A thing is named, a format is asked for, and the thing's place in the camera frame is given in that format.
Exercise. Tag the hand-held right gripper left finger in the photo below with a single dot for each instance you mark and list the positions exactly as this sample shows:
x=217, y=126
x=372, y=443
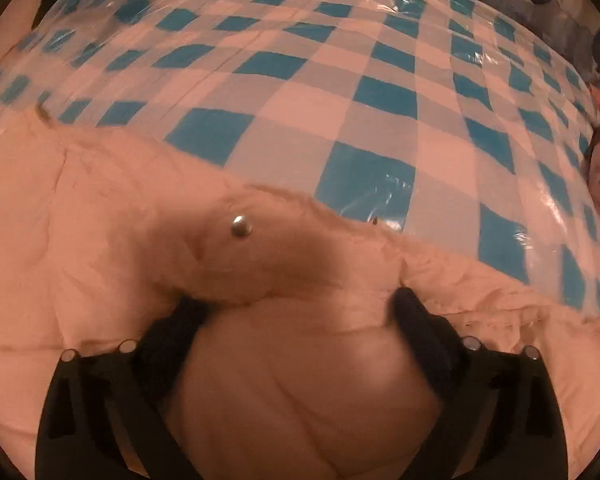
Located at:
x=170, y=345

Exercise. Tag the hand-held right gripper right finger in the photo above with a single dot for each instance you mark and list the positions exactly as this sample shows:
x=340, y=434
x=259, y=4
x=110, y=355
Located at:
x=420, y=330

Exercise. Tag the white padded jacket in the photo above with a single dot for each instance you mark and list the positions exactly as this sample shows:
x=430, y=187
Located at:
x=105, y=240

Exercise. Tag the blue checked plastic sheet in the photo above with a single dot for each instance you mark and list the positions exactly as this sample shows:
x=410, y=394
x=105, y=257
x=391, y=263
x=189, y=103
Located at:
x=330, y=110

